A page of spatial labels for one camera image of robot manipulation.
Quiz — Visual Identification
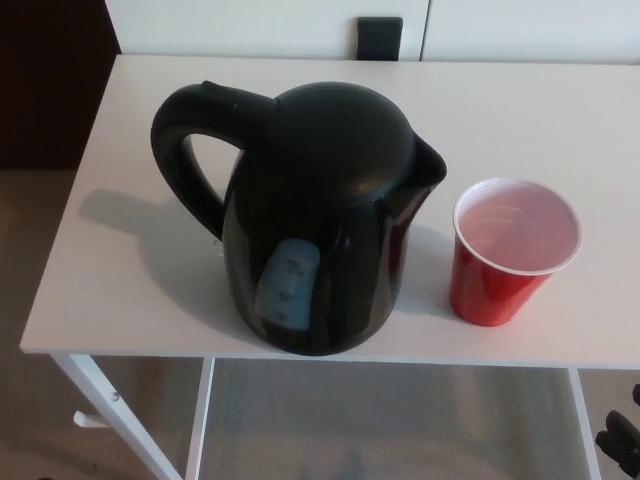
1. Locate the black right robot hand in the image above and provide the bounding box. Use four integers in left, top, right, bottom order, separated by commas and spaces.
593, 382, 640, 471

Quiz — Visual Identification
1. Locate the black electric kettle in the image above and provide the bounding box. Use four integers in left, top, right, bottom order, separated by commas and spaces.
149, 79, 448, 357

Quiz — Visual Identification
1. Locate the red plastic cup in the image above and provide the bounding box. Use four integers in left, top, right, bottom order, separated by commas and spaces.
448, 175, 584, 329

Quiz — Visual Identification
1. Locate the grey mesh table shelf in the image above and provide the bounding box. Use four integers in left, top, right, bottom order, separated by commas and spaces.
202, 357, 586, 480

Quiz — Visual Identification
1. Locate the black rectangular object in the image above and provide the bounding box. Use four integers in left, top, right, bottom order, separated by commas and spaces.
356, 17, 404, 62

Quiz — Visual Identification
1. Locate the dark brown cabinet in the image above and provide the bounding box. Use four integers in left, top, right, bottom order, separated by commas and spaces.
0, 0, 124, 171

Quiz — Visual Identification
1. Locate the white metal table frame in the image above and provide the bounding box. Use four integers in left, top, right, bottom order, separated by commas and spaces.
49, 353, 604, 480

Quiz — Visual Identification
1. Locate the white frame peg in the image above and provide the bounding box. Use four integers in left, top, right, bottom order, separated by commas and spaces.
73, 410, 109, 430

